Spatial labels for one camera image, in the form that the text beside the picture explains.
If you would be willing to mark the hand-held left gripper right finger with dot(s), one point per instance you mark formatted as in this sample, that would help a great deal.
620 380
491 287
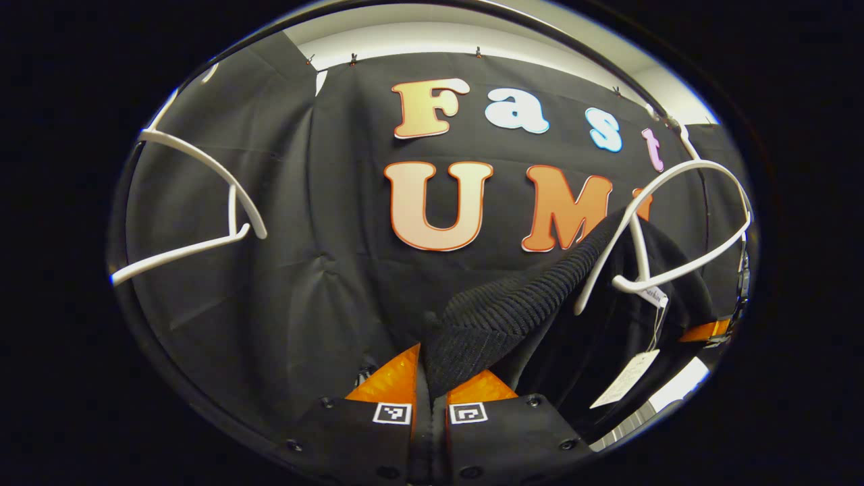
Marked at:
513 442

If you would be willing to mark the row of small cloth clips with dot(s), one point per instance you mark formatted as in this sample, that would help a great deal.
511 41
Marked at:
478 52

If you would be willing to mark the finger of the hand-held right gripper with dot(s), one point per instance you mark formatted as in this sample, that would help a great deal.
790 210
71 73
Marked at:
705 331

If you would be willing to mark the black backdrop cloth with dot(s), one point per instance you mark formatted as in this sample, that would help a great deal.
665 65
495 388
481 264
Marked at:
304 236

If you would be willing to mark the white plastic hanger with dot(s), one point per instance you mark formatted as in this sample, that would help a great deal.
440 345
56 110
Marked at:
202 162
675 169

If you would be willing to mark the black knit sweater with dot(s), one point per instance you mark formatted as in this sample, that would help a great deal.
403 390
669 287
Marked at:
506 310

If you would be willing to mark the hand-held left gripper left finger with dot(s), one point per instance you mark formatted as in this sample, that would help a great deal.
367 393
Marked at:
358 442

